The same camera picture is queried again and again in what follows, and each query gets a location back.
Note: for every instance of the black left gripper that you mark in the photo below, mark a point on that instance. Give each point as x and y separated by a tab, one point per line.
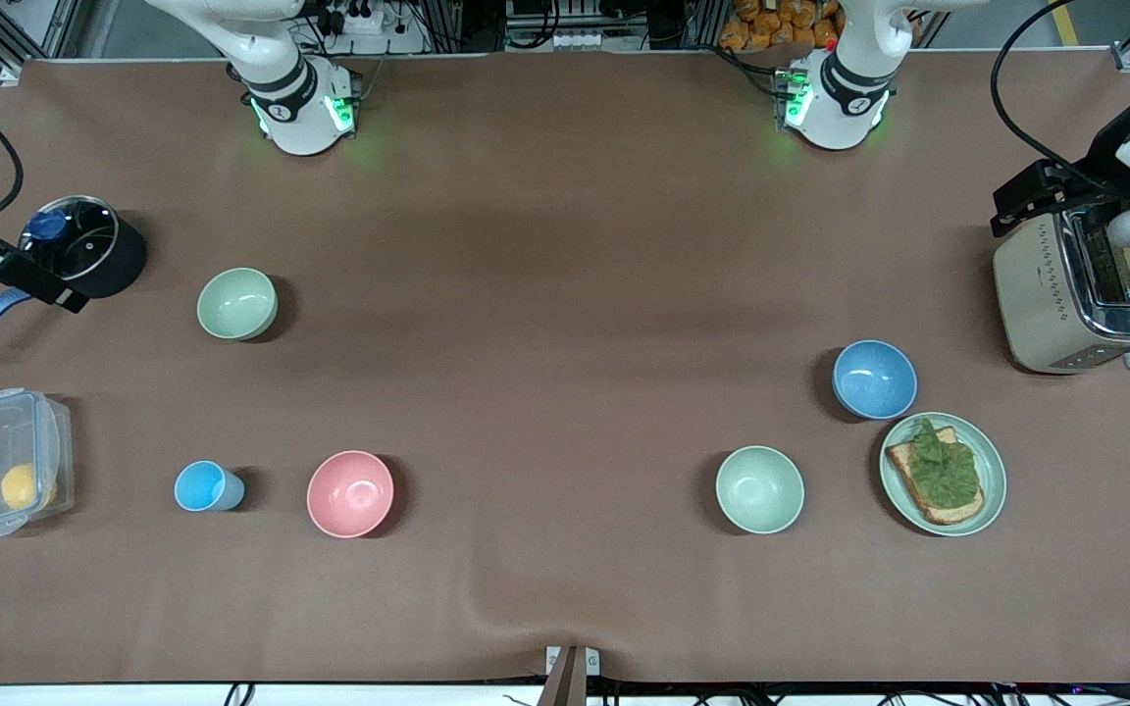
1101	155

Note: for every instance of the pale green bowl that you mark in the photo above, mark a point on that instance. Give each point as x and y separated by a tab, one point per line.
759	489
236	304

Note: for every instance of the blue bowl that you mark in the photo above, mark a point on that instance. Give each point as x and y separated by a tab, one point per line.
874	379

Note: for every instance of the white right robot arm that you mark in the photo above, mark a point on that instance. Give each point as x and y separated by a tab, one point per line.
295	108

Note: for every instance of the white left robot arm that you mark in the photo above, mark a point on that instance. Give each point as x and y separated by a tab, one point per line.
835	108

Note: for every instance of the pink bowl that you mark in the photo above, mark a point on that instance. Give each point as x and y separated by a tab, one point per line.
350	493

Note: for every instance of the glass lid with blue knob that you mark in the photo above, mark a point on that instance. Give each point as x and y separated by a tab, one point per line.
84	245

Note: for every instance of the beige chrome toaster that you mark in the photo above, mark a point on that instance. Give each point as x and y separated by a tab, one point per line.
1036	294

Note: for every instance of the yellow lemon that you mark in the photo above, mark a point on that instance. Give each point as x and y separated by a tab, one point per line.
24	486

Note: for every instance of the green lettuce leaf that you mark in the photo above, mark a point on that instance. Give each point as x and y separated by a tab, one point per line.
948	466

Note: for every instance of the pale green plate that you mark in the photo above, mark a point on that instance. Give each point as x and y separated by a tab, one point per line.
992	480

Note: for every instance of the light blue cup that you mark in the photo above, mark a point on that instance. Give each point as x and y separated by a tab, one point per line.
202	486

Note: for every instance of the toasted bread slice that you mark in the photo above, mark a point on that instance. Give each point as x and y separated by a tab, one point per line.
908	471

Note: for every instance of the bag of orange buns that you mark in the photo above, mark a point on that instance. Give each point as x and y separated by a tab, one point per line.
781	25

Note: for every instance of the brown table mat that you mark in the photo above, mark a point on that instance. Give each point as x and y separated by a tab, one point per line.
565	245

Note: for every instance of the dark slanted pole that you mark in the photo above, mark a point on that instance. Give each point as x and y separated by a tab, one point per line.
560	686

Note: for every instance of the metal mounting bracket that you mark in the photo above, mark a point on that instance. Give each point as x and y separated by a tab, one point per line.
590	662

